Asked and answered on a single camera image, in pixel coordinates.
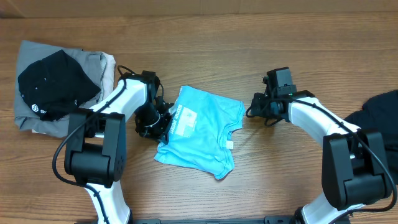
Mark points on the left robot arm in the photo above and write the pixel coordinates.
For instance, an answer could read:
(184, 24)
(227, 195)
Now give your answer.
(95, 146)

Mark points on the folded black garment with logo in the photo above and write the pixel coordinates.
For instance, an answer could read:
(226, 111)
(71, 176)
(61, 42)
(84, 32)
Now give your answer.
(55, 86)

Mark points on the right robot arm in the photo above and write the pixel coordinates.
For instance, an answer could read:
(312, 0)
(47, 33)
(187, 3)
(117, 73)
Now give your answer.
(355, 174)

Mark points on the black t-shirt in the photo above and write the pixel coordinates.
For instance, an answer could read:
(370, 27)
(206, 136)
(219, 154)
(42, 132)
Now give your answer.
(380, 112)

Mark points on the light blue printed t-shirt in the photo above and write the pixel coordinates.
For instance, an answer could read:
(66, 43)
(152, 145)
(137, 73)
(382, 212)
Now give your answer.
(200, 136)

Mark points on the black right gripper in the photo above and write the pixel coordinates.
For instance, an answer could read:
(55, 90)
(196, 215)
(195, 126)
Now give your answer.
(257, 111)

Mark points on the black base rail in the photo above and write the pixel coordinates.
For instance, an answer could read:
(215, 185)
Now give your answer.
(202, 221)

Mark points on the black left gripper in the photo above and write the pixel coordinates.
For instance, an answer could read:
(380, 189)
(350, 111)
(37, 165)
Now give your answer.
(158, 132)

